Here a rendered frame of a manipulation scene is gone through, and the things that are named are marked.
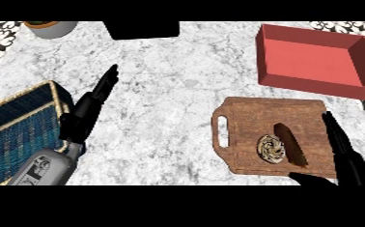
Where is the swirled frosting cupcake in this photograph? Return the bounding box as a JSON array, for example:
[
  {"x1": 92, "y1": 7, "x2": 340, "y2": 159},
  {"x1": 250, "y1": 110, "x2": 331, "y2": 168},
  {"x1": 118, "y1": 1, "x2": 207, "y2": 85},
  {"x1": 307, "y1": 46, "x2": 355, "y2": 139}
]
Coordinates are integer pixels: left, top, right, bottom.
[{"x1": 256, "y1": 133, "x2": 288, "y2": 164}]

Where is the blue wicker basket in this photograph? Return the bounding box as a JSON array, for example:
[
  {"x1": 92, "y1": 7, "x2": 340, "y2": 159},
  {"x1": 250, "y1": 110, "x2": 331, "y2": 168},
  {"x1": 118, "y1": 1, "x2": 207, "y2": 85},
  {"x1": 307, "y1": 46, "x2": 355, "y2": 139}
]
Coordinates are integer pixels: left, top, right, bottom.
[{"x1": 0, "y1": 79, "x2": 77, "y2": 186}]

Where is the grey plant pot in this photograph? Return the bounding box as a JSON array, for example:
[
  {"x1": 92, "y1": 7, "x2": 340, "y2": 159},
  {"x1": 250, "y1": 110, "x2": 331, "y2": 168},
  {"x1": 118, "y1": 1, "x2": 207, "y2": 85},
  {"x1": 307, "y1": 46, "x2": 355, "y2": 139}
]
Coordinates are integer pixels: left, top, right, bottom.
[{"x1": 21, "y1": 20, "x2": 80, "y2": 41}]

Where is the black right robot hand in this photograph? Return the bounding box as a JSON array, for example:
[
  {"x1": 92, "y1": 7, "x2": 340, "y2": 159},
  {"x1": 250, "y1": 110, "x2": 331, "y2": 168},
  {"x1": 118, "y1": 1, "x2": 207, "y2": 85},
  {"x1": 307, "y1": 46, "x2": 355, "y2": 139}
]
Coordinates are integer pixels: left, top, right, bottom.
[{"x1": 287, "y1": 110, "x2": 365, "y2": 186}]

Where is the wooden cutting board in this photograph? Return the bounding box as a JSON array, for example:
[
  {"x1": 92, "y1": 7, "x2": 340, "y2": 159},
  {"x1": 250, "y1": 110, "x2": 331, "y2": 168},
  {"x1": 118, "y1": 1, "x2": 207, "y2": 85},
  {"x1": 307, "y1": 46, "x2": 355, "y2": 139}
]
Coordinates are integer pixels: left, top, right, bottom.
[{"x1": 211, "y1": 97, "x2": 338, "y2": 179}]

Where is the red cardboard box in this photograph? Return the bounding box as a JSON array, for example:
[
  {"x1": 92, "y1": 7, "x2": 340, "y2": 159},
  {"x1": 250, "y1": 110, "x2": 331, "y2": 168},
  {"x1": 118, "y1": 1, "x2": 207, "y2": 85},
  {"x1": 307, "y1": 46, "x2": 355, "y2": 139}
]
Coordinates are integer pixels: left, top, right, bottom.
[{"x1": 256, "y1": 23, "x2": 365, "y2": 100}]

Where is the black box appliance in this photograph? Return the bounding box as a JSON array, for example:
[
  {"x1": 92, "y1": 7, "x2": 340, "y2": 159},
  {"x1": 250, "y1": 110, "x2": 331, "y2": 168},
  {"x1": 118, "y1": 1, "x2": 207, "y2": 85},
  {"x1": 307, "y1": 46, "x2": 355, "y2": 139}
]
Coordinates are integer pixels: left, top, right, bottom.
[{"x1": 102, "y1": 20, "x2": 183, "y2": 41}]

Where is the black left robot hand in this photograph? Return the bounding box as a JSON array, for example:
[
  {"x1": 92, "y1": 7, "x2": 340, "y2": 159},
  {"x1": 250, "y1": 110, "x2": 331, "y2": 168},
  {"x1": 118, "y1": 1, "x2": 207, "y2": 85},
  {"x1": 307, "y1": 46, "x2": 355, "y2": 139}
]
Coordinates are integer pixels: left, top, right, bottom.
[{"x1": 58, "y1": 64, "x2": 120, "y2": 156}]

